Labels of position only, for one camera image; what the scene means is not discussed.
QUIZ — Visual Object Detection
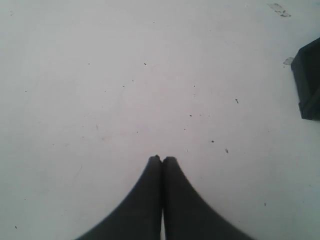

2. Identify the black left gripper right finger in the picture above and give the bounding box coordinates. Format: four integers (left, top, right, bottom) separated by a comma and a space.
162, 156, 248, 240

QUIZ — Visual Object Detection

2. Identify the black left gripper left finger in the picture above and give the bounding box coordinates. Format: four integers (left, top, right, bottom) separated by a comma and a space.
78, 155, 162, 240

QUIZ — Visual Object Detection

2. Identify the black metal shelf rack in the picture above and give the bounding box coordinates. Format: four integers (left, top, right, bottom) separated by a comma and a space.
290, 38, 320, 121

